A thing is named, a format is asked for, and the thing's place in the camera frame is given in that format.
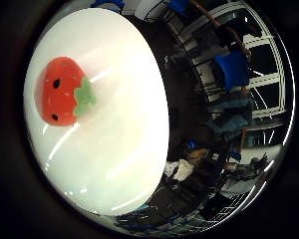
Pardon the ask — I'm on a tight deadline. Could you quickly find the blue chair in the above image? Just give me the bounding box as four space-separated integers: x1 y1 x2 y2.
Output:
166 0 191 15
89 0 126 14
212 49 251 92

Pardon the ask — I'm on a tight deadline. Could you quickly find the white metal shelf rack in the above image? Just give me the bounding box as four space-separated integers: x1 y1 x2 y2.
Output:
188 6 290 123

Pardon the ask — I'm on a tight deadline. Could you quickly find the brown wooden stick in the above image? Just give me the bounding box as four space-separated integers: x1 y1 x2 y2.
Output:
188 0 252 58

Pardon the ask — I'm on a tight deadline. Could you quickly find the blue denim cloth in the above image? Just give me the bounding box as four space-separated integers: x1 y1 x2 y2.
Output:
206 99 254 141

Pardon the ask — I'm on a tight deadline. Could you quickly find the red strawberry plush toy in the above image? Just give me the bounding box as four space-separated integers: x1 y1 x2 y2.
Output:
35 56 98 127

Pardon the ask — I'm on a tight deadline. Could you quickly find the white crumpled cloth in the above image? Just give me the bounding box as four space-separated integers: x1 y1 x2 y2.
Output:
171 158 194 182

